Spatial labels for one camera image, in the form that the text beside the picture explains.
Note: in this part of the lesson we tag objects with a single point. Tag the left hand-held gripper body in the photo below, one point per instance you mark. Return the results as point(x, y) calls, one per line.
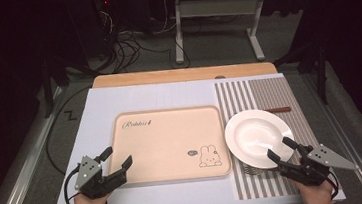
point(88, 173)

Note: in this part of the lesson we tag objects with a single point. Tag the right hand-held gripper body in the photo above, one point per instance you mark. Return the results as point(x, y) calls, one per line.
point(325, 158)

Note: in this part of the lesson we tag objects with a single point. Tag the white plate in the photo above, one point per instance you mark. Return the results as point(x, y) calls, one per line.
point(252, 135)

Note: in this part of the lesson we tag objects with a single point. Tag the pink rabbit print tray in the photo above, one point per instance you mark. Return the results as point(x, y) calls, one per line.
point(166, 147)

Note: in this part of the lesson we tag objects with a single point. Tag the person's right hand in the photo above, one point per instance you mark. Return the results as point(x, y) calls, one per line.
point(317, 196)

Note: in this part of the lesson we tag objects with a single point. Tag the grey striped placemat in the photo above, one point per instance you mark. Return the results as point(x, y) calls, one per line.
point(268, 90)

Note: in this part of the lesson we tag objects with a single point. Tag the white board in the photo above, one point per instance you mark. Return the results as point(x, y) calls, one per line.
point(135, 98)

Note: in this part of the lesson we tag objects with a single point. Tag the black stand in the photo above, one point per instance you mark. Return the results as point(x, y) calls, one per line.
point(319, 68)
point(48, 84)

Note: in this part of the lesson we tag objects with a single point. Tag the dark table grommet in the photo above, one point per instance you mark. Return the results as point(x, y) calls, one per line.
point(219, 76)

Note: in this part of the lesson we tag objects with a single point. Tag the wooden table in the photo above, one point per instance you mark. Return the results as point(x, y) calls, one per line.
point(183, 74)

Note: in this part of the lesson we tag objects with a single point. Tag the white metal stand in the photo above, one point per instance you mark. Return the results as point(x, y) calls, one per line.
point(220, 7)

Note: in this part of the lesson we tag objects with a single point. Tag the metal floor rail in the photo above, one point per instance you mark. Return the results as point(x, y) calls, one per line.
point(351, 152)
point(25, 170)

